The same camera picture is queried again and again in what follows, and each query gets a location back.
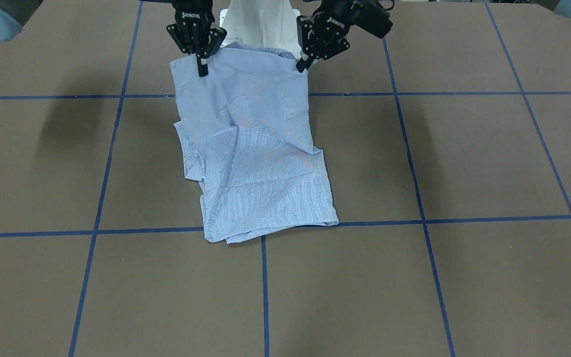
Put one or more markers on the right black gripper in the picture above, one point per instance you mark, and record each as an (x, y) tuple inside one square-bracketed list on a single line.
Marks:
[(194, 17)]

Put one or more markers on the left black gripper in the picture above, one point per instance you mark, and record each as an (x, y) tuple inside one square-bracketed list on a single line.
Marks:
[(333, 22)]

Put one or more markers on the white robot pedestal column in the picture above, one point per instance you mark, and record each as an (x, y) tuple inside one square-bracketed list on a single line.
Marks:
[(261, 23)]

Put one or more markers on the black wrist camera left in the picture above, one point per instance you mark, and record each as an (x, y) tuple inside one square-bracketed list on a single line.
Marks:
[(371, 16)]

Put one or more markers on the light blue striped shirt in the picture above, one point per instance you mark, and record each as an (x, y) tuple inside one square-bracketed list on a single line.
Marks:
[(245, 137)]

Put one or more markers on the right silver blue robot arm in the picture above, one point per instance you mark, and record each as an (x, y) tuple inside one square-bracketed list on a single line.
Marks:
[(14, 14)]

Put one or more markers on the brown paper table cover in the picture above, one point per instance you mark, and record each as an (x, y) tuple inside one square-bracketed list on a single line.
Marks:
[(448, 148)]

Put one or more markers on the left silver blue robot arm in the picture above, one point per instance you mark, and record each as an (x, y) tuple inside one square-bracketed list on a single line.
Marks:
[(559, 7)]

